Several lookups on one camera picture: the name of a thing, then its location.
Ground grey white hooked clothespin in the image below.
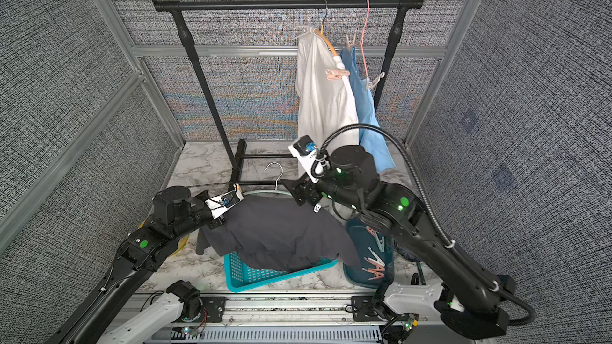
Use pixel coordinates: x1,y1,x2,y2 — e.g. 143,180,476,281
293,25,317,40

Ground dark teal clothespin tray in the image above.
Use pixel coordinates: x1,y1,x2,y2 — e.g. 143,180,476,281
344,218,395,289

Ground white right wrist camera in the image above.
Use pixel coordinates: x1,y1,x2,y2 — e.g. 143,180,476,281
288,135,323,183

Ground pink clothes hanger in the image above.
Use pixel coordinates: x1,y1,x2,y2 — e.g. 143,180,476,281
360,0,371,81

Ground mint green hanger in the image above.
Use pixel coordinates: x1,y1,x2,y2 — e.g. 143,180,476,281
244,162,291,197

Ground black clothes rack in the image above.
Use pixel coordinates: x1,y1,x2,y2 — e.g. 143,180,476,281
151,0,425,186

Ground yellow wooden hanger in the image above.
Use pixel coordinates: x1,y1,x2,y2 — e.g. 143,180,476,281
312,0,341,58

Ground beige clothespin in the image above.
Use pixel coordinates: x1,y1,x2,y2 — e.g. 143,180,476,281
366,72,386,91

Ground pile of pastel clothespins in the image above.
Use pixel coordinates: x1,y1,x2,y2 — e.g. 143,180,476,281
362,227,387,281

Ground white t-shirt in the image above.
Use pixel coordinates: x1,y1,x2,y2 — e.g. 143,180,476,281
295,30,359,148

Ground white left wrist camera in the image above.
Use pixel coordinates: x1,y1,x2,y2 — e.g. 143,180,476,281
205,188,244,219

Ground dark grey garment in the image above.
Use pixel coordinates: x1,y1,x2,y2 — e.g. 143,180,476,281
195,196,360,272

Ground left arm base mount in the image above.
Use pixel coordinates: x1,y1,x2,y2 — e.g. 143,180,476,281
178,296,227,323

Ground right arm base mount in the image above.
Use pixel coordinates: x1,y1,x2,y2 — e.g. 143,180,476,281
344,296,383,323

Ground light blue t-shirt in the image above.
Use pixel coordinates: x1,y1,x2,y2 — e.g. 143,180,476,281
339,47,395,173

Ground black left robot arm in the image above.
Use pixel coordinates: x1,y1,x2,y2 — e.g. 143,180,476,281
47,186,239,343

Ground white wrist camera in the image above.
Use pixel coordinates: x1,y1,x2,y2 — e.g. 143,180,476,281
205,188,244,219
288,135,323,183

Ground black corrugated cable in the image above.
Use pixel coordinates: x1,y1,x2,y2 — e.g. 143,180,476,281
310,123,537,326

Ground yellow bamboo steamer basket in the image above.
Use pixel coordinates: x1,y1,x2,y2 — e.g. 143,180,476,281
139,220,190,257

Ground teal plastic basket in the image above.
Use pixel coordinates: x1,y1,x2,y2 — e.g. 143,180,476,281
224,253,338,293

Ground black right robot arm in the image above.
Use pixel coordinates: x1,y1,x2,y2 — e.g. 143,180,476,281
283,141,510,340

